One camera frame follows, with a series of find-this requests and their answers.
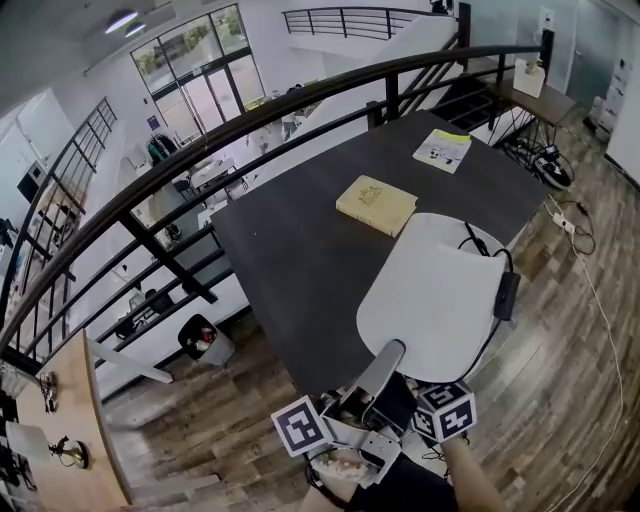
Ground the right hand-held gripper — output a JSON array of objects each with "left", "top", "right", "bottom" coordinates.
[{"left": 411, "top": 381, "right": 477, "bottom": 446}]

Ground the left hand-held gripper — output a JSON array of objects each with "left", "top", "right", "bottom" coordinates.
[{"left": 270, "top": 339, "right": 406, "bottom": 490}]

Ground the white-shaded black table lamp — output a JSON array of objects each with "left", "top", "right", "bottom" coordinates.
[{"left": 355, "top": 212, "right": 522, "bottom": 384}]

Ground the person's left forearm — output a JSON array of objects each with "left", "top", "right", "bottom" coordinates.
[{"left": 298, "top": 482, "right": 354, "bottom": 512}]

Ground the person's right forearm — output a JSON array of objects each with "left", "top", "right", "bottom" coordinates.
[{"left": 439, "top": 439, "right": 509, "bottom": 512}]

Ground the small brass base lamp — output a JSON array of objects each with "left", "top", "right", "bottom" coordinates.
[{"left": 4, "top": 422, "right": 91, "bottom": 471}]

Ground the person's left hand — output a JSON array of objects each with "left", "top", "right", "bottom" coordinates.
[{"left": 310, "top": 449, "right": 371, "bottom": 487}]

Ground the person's black clothing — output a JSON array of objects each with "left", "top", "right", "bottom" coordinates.
[{"left": 349, "top": 454, "right": 459, "bottom": 512}]

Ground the cream hardcover book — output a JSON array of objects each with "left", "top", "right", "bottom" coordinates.
[{"left": 335, "top": 174, "right": 419, "bottom": 239}]

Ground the grey trash bin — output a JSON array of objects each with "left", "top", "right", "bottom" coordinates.
[{"left": 177, "top": 313, "right": 235, "bottom": 369}]

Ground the yellow and white pamphlet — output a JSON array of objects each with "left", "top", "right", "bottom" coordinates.
[{"left": 412, "top": 128, "right": 472, "bottom": 175}]

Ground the black and white floor machine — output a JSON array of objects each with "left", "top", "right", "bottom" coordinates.
[{"left": 532, "top": 144, "right": 576, "bottom": 190}]

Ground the curved black metal railing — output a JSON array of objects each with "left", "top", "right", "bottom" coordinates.
[{"left": 0, "top": 44, "right": 556, "bottom": 376}]

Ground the light wooden table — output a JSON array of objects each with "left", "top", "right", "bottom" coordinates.
[{"left": 14, "top": 329, "right": 134, "bottom": 512}]

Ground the brown wooden side table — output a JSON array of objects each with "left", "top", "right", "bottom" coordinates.
[{"left": 479, "top": 74, "right": 576, "bottom": 146}]

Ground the white box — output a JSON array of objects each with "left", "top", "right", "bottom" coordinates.
[{"left": 513, "top": 57, "right": 546, "bottom": 99}]

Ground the small dark metal ornament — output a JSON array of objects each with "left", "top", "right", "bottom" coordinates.
[{"left": 39, "top": 372, "right": 59, "bottom": 414}]

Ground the black stair railing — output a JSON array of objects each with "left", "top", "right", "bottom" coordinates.
[{"left": 282, "top": 6, "right": 459, "bottom": 42}]

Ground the stack of white storage boxes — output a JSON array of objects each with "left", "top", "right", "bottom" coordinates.
[{"left": 589, "top": 57, "right": 634, "bottom": 141}]

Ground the large black-framed window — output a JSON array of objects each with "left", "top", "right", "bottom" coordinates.
[{"left": 130, "top": 4, "right": 266, "bottom": 136}]

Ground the long white cable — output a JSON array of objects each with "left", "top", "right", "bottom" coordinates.
[{"left": 569, "top": 234, "right": 626, "bottom": 512}]

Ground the black wall box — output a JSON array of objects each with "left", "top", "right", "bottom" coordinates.
[{"left": 17, "top": 159, "right": 49, "bottom": 201}]

